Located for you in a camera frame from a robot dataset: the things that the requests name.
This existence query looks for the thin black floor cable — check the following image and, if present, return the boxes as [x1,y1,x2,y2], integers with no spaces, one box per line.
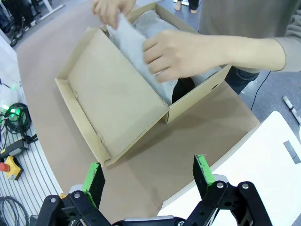
[250,70,271,111]

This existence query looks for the white tissue paper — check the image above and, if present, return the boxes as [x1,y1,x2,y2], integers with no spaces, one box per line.
[107,10,223,104]

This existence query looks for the black cable coil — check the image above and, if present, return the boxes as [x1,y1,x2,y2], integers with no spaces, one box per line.
[4,102,39,144]

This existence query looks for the grey cable bundle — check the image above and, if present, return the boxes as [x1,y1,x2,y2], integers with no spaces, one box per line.
[0,196,31,226]

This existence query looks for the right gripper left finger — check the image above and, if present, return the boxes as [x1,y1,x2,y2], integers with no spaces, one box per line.
[37,162,111,226]

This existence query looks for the person's left forearm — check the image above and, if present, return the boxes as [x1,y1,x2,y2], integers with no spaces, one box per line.
[222,36,301,73]

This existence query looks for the grey controller device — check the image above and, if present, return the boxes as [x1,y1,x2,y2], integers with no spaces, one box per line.
[0,140,29,158]

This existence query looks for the grey metal floor bar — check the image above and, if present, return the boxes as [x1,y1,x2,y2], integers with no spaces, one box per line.
[281,95,301,124]

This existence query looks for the brown cardboard shoe box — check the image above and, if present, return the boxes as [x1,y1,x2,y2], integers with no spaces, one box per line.
[55,1,232,168]

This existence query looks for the person's left hand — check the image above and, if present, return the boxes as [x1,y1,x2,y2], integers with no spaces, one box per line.
[142,30,228,83]

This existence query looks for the person in beige sweater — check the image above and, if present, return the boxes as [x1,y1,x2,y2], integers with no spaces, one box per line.
[198,0,301,95]

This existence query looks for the black leather shoe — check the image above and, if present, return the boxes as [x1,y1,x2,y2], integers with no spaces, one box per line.
[171,77,196,104]

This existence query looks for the yellow emergency stop button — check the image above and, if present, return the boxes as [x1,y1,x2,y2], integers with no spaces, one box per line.
[0,155,24,181]

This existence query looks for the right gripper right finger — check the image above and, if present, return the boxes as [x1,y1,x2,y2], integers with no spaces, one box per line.
[185,154,273,226]

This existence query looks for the person's right hand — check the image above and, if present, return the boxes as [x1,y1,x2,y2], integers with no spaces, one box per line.
[91,0,137,29]

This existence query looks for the white slatted base plate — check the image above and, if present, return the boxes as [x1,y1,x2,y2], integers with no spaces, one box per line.
[0,77,64,226]

